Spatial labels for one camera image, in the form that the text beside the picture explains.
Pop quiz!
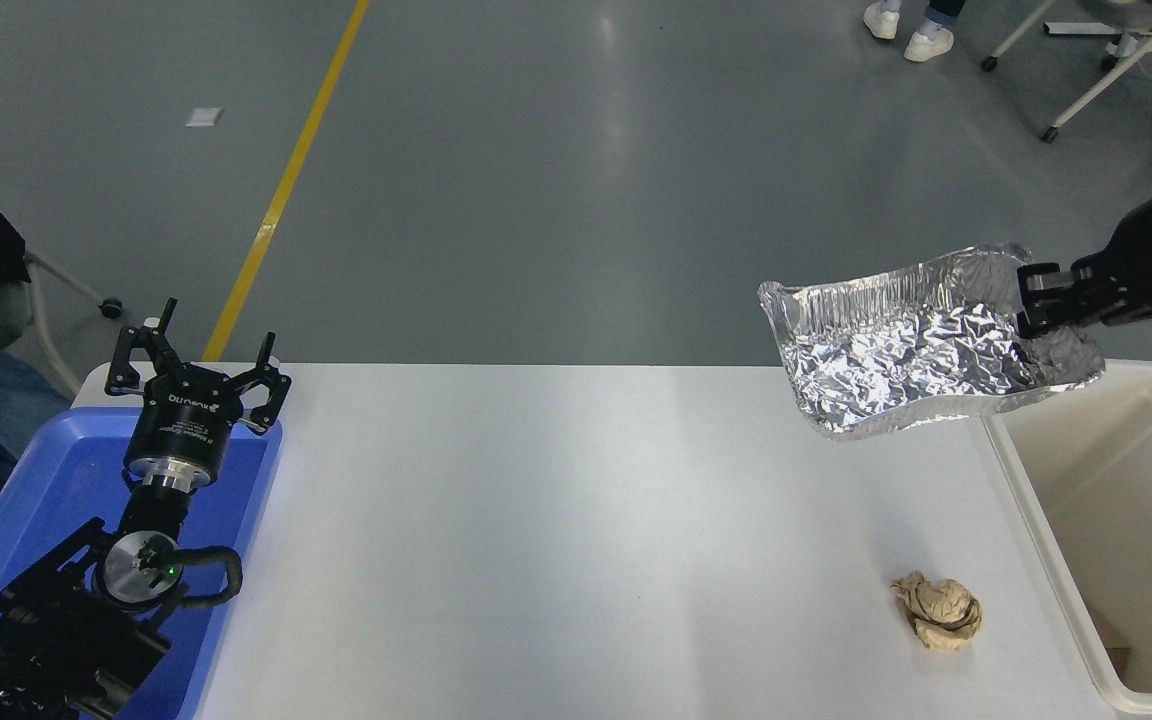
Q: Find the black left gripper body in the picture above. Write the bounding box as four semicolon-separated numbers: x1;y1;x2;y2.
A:
125;364;249;471

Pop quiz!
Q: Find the crinkled silver foil tray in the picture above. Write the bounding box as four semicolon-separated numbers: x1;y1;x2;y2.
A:
758;243;1105;441

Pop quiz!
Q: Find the white wheeled chair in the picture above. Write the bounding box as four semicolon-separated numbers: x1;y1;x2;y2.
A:
0;140;124;396

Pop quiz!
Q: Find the blue plastic tray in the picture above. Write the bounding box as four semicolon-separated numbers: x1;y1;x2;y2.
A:
0;405;284;720

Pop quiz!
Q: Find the large pale plastic bin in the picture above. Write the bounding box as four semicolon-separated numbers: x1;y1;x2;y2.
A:
981;360;1152;719

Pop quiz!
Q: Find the crumpled tan paper ball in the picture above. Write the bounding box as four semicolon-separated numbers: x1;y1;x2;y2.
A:
889;571;984;651

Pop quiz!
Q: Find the white wheeled chair frame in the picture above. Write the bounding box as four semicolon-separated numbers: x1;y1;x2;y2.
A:
981;0;1152;143

